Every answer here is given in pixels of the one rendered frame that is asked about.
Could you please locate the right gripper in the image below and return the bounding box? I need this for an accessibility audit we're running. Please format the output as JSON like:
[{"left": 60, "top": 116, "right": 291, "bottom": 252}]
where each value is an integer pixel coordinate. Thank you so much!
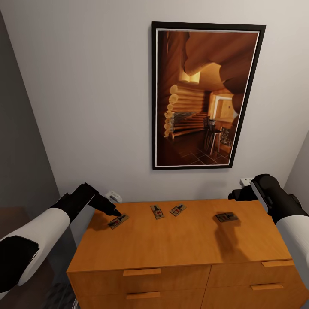
[{"left": 228, "top": 186, "right": 258, "bottom": 201}]

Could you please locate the mousetrap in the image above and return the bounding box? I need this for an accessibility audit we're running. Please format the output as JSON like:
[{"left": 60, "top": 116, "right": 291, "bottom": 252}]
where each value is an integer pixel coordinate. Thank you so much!
[
  {"left": 108, "top": 212, "right": 130, "bottom": 229},
  {"left": 151, "top": 204, "right": 165, "bottom": 220},
  {"left": 216, "top": 212, "right": 238, "bottom": 223},
  {"left": 170, "top": 203, "right": 187, "bottom": 216}
]

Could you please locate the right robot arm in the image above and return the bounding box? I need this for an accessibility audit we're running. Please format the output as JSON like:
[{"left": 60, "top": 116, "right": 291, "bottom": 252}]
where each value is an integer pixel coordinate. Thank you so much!
[{"left": 228, "top": 174, "right": 309, "bottom": 290}]

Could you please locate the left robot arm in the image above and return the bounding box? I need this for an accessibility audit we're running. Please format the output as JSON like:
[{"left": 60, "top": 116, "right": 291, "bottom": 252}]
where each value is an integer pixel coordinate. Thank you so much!
[{"left": 0, "top": 183, "right": 122, "bottom": 300}]

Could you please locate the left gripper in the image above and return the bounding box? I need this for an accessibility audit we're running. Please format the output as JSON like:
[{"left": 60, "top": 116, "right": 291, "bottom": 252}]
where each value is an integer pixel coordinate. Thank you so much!
[{"left": 95, "top": 196, "right": 122, "bottom": 217}]

